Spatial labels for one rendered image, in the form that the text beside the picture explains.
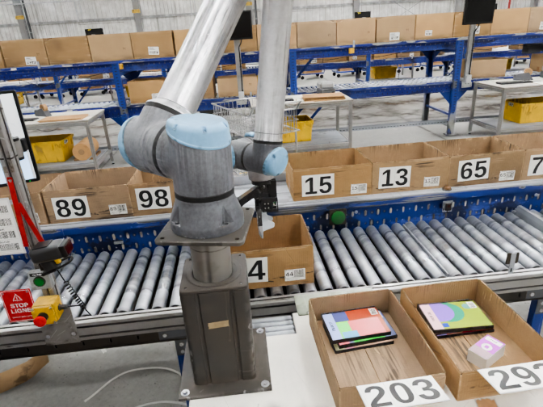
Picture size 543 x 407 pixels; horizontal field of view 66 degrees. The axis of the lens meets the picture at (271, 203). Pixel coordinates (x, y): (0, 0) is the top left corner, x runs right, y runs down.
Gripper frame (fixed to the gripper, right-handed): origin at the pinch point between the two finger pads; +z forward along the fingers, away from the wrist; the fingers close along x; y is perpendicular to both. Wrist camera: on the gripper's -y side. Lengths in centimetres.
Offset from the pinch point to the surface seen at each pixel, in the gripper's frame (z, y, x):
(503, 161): -7, 126, 49
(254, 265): 13.0, -3.2, 0.1
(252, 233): 11.3, -2.2, 29.1
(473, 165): -6, 111, 49
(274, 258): 11.2, 4.7, 0.0
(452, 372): 23, 46, -56
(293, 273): 18.4, 11.8, 0.6
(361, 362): 27, 25, -43
